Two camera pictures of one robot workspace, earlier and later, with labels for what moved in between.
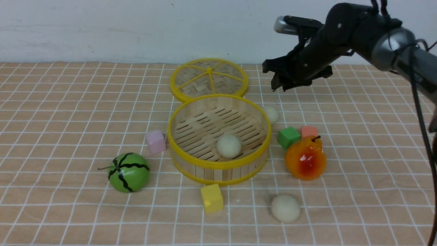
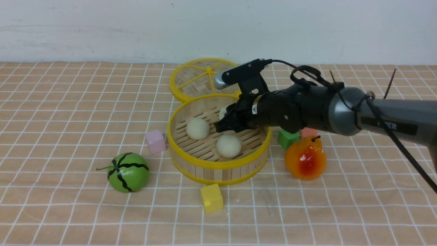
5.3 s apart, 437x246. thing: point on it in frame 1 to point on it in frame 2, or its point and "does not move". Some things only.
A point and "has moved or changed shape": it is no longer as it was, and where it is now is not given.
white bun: x=228 y=146 does not move
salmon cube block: x=307 y=130 does not move
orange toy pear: x=305 y=159 does not move
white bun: x=285 y=208 to x=197 y=128
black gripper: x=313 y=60 to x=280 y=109
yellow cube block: x=213 y=198 does not move
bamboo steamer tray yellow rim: x=194 y=126 does not move
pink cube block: x=156 y=141 does not move
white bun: x=272 y=114 has moved or changed shape
